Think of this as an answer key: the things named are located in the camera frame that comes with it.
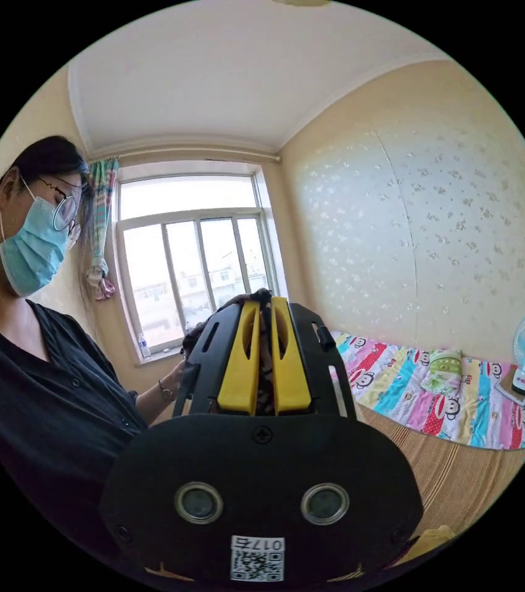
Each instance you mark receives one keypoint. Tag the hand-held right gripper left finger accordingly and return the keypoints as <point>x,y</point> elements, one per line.
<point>236,370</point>

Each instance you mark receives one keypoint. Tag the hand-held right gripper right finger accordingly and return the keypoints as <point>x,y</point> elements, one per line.
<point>290,370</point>

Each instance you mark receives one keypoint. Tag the black long sleeve shirt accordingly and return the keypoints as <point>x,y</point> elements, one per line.
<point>199,336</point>

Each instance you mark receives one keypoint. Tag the person's left forearm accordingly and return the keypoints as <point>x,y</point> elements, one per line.
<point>153,401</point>

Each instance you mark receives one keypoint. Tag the person's left hand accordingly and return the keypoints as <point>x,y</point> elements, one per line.
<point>179,377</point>

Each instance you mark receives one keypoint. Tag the clear plastic water bottle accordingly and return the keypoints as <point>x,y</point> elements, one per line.
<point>144,348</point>

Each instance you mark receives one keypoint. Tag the green floral pillow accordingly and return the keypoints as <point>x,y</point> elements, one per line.
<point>442,370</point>

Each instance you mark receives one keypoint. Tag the bed with mat and quilt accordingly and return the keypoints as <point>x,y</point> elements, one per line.
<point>452,462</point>

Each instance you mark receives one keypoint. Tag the person's body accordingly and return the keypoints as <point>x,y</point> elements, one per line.
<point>40,370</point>

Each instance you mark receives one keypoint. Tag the striped colourful curtain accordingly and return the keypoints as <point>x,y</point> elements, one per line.
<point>101,222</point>

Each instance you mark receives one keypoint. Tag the window with white frame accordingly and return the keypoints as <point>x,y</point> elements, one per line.
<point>197,263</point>

